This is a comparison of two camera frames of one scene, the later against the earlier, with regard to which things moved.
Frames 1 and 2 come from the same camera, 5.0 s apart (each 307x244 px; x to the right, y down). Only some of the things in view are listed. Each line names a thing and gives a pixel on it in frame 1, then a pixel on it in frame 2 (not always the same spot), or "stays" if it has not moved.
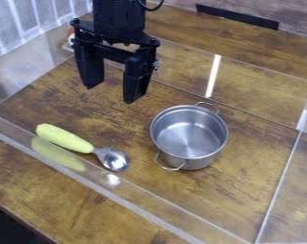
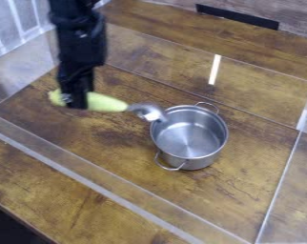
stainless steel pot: (189, 134) stays
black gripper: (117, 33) -> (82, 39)
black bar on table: (241, 17) stays
